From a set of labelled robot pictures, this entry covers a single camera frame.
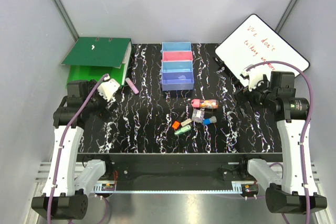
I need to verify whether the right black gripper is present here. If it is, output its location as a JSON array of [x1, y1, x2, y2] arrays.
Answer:
[[234, 74, 277, 118]]

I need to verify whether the pink purple eraser stick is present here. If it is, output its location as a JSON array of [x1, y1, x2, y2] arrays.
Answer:
[[125, 78, 139, 94]]

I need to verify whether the pink capped pencil tube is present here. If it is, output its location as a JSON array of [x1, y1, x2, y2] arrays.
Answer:
[[191, 99, 219, 110]]

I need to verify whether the four-compartment pastel drawer organizer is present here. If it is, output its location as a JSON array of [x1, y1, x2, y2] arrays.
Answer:
[[161, 42, 194, 91]]

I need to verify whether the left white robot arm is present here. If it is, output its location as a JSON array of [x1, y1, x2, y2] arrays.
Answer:
[[31, 74, 120, 223]]

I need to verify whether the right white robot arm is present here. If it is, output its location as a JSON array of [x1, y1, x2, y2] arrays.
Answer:
[[235, 71, 327, 215]]

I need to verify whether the bright green plastic folder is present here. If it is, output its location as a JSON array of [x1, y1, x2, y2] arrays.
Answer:
[[67, 63, 128, 87]]

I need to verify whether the black whiteboard stand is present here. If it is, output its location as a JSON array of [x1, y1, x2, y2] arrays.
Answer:
[[213, 56, 244, 89]]

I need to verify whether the blue grey cap sharpener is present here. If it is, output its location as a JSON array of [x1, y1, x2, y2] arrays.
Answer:
[[203, 116, 217, 125]]

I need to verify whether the black marble pattern mat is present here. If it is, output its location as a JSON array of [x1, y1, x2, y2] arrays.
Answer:
[[79, 44, 281, 153]]

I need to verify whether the white whiteboard with red writing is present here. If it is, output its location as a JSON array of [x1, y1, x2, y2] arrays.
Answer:
[[215, 14, 310, 86]]

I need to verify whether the clear purple pin box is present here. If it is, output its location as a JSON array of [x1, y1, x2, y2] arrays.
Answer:
[[191, 109, 205, 124]]

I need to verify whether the green correction tape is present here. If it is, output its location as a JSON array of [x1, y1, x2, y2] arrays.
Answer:
[[174, 125, 191, 136]]

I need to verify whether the beige small eraser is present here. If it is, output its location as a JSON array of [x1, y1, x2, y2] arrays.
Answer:
[[181, 119, 192, 127]]

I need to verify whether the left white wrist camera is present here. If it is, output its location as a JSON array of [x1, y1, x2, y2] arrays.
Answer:
[[97, 78, 120, 102]]

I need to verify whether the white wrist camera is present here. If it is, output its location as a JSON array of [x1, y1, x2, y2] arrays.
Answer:
[[97, 78, 120, 102], [239, 66, 270, 91]]

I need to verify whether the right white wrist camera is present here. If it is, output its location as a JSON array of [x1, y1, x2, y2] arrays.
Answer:
[[239, 66, 270, 91]]

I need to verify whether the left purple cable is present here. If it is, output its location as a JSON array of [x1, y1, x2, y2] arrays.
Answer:
[[47, 73, 110, 224]]

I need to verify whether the dark green ring binder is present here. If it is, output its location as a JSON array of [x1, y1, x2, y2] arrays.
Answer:
[[62, 37, 131, 69]]

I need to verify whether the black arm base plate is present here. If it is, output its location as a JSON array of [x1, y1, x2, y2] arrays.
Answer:
[[77, 153, 282, 194]]

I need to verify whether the aluminium rail frame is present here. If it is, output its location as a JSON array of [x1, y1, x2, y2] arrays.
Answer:
[[31, 159, 114, 223]]

